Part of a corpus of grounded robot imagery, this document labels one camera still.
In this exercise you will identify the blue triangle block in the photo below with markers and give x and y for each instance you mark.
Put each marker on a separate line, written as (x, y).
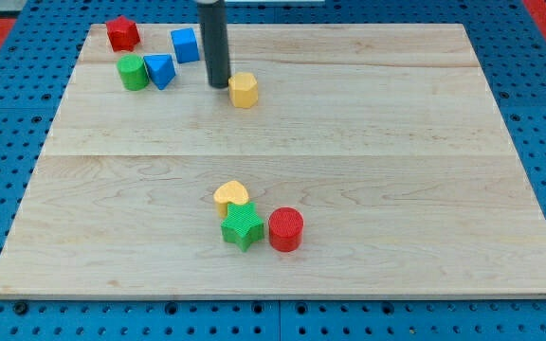
(160, 69)

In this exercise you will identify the blue cube block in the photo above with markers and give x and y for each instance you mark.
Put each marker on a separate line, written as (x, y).
(185, 45)

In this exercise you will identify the yellow heart block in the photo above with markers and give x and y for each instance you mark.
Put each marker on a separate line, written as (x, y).
(232, 192)

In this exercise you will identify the red cylinder block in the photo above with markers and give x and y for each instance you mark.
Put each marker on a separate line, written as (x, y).
(285, 227)

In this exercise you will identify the green star block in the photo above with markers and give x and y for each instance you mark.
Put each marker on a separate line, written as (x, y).
(243, 226)

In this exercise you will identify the yellow hexagon block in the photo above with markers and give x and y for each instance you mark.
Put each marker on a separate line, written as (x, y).
(243, 90)

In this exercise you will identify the light wooden board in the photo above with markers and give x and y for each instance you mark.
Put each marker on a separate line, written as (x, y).
(386, 138)

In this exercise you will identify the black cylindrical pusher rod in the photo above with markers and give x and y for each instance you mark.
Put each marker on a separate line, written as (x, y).
(214, 33)

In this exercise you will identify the green cylinder block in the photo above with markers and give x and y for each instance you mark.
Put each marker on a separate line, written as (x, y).
(132, 72)

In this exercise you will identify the red star block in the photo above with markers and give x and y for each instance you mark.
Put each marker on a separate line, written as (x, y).
(122, 33)

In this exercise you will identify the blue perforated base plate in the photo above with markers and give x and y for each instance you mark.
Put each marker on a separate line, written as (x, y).
(36, 61)

